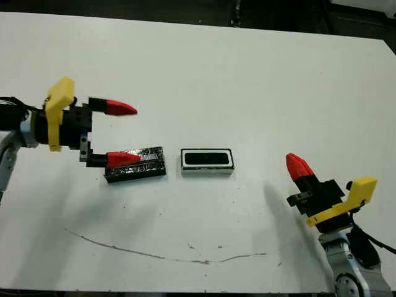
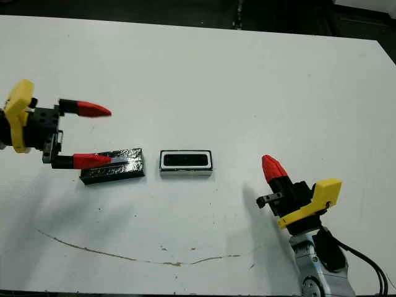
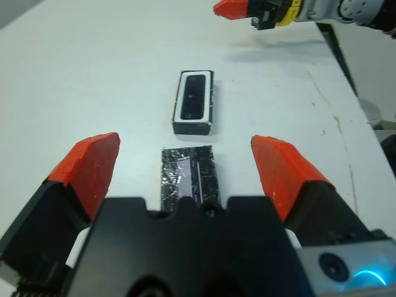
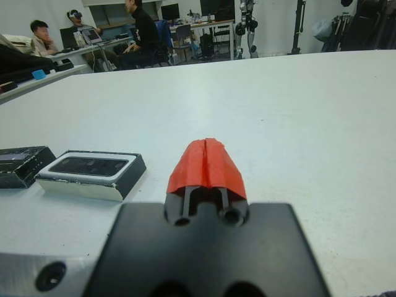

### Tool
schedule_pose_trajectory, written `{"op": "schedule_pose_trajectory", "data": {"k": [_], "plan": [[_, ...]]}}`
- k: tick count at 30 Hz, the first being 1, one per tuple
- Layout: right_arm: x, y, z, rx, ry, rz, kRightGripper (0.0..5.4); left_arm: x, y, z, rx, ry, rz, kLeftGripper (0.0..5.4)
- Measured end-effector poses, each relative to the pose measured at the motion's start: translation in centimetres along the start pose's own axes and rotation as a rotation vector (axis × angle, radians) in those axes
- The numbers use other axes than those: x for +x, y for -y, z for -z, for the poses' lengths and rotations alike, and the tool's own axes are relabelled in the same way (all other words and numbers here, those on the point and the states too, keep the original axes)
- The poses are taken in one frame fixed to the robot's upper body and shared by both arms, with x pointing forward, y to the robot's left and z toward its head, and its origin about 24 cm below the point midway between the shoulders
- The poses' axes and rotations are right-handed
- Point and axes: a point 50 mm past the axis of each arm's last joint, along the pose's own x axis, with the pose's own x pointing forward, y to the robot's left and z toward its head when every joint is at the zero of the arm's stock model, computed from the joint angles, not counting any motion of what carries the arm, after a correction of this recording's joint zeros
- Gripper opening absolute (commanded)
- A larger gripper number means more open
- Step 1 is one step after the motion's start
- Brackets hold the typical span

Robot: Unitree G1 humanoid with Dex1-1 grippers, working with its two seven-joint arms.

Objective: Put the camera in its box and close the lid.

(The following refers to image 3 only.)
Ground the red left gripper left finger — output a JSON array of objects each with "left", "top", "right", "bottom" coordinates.
[{"left": 0, "top": 132, "right": 121, "bottom": 285}]

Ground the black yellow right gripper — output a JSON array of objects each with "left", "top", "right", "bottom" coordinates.
[{"left": 212, "top": 0, "right": 303, "bottom": 32}]

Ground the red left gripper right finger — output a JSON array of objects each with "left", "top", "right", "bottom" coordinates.
[{"left": 250, "top": 134, "right": 387, "bottom": 247}]

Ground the glossy black box lid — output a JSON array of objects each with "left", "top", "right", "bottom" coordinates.
[{"left": 160, "top": 144, "right": 222, "bottom": 214}]

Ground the black box base white insert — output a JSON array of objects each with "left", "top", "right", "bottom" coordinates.
[{"left": 170, "top": 70, "right": 215, "bottom": 136}]

